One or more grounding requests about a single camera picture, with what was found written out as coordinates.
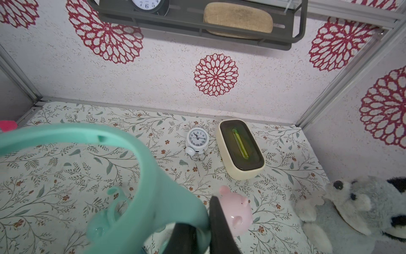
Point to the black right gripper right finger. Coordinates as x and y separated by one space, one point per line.
222 241

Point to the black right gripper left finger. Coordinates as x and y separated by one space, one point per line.
186 239

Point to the pink bear cap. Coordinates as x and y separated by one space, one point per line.
237 211

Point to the cream box green lid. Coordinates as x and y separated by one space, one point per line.
240 153

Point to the white small alarm clock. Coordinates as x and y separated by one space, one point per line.
197 143

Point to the grey raccoon plush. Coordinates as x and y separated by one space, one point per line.
351 215

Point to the floral table mat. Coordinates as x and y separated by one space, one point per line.
50 192

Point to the white plush yellow glasses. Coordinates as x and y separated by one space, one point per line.
7 126

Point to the black alarm clock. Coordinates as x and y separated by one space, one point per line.
157 7

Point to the mint cap with handle ring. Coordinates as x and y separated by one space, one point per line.
103 220

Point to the grey wall shelf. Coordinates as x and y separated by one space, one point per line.
187 18

